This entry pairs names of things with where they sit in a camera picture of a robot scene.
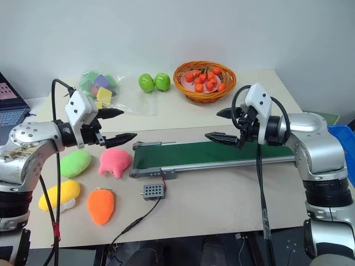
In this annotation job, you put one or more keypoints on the yellow foam block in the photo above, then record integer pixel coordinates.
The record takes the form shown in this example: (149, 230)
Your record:
(104, 95)

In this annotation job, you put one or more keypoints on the grey perforated controller box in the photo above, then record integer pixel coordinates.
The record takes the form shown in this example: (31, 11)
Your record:
(153, 191)

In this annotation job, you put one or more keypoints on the small orange tomatoes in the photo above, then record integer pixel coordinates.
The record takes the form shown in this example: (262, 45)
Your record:
(187, 85)

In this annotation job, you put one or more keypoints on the orange carrot plush toy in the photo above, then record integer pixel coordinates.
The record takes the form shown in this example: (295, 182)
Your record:
(100, 206)

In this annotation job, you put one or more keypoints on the blue plastic bin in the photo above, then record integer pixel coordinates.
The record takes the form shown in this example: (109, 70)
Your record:
(344, 135)

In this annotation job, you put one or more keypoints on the green foam block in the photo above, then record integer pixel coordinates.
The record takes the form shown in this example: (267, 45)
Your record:
(111, 84)
(87, 79)

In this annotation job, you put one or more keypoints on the open laptop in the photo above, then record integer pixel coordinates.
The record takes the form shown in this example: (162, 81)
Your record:
(11, 110)

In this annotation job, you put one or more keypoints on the orange wicker basket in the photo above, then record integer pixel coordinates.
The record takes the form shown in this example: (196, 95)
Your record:
(205, 97)

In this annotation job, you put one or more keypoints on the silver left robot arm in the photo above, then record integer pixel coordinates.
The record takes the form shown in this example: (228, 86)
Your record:
(27, 135)

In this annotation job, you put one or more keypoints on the green plush toy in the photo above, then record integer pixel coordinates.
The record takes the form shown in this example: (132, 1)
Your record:
(75, 164)

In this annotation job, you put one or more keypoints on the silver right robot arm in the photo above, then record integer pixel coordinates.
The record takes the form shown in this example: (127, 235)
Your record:
(313, 144)

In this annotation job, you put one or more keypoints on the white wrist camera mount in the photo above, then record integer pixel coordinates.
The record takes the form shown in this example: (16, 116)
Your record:
(259, 99)
(79, 106)

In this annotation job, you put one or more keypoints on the green conveyor belt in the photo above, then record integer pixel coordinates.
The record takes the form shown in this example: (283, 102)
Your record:
(194, 153)

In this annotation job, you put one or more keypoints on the clear plastic bag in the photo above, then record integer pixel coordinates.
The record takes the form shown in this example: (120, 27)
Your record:
(138, 102)

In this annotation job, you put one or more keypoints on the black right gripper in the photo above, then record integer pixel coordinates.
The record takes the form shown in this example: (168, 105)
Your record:
(247, 122)

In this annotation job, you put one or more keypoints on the yellow plush toy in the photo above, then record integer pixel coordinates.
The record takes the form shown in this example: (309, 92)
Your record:
(59, 195)

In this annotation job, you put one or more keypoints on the small toy orange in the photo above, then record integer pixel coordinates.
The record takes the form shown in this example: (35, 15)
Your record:
(196, 73)
(210, 75)
(209, 87)
(213, 82)
(189, 76)
(200, 80)
(217, 71)
(199, 88)
(221, 87)

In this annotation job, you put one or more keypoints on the purple foam block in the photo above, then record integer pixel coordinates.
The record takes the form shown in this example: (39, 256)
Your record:
(100, 81)

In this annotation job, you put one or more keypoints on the pink foam block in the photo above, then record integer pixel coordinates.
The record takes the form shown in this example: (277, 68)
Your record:
(93, 91)

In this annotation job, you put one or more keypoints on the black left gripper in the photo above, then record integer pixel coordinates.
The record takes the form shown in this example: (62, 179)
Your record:
(91, 135)

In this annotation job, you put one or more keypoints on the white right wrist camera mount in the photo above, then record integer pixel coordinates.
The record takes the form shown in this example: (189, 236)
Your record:
(259, 99)

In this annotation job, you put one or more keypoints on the green toy apple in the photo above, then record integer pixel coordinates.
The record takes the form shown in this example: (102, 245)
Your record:
(162, 81)
(146, 82)

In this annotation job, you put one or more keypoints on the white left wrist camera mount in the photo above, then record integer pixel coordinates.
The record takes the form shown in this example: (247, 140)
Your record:
(79, 106)

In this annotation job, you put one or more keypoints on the pink plush toy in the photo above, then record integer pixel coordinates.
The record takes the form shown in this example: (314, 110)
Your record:
(115, 162)

